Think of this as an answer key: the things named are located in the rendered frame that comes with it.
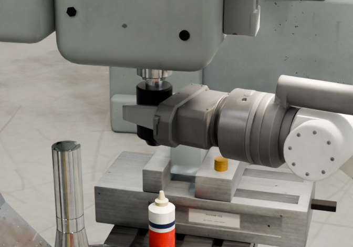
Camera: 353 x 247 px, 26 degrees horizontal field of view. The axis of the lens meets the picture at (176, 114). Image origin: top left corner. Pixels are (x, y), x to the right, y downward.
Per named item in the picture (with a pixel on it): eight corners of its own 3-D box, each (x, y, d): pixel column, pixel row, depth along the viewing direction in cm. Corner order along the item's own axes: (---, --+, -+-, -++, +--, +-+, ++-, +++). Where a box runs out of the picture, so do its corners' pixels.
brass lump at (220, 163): (229, 166, 123) (229, 156, 122) (226, 172, 121) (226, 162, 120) (215, 165, 123) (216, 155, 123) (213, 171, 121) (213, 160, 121)
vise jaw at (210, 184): (247, 163, 134) (248, 142, 132) (231, 202, 120) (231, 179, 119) (214, 160, 135) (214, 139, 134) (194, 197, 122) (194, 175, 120)
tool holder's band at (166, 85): (156, 83, 102) (156, 76, 101) (179, 92, 98) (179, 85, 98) (128, 91, 99) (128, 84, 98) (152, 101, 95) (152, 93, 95)
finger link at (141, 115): (124, 99, 98) (167, 106, 96) (125, 122, 99) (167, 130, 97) (118, 103, 97) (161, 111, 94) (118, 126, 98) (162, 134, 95)
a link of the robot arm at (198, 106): (197, 65, 102) (282, 78, 97) (196, 132, 105) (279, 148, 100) (151, 93, 91) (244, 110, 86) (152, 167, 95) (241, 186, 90)
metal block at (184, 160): (208, 162, 130) (209, 129, 128) (200, 176, 125) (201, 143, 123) (179, 158, 132) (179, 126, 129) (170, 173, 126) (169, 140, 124)
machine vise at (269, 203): (313, 207, 133) (318, 149, 129) (304, 251, 120) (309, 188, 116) (123, 184, 142) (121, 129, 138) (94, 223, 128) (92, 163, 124)
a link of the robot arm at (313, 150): (271, 154, 98) (359, 171, 93) (239, 176, 89) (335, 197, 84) (279, 67, 95) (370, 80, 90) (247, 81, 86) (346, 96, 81)
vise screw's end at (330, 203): (336, 209, 125) (336, 199, 124) (335, 214, 124) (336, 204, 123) (311, 206, 126) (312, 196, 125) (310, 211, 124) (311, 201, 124)
